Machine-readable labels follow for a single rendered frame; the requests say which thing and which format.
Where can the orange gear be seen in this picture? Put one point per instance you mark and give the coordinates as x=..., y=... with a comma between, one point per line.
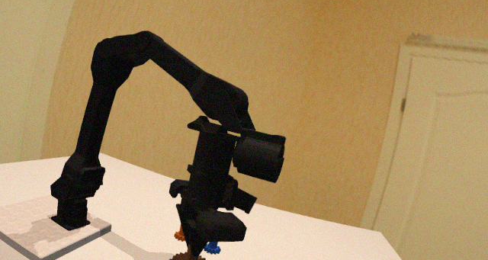
x=180, y=235

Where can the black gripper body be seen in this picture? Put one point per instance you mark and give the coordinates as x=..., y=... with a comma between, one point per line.
x=204, y=193

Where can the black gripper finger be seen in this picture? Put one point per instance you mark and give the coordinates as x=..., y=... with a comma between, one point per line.
x=186, y=215
x=197, y=244

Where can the blue gear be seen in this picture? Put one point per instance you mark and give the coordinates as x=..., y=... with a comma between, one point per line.
x=212, y=248

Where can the brown gear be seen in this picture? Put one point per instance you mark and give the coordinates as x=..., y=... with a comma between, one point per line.
x=187, y=256

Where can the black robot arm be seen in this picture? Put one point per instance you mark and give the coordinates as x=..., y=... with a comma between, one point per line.
x=256, y=154

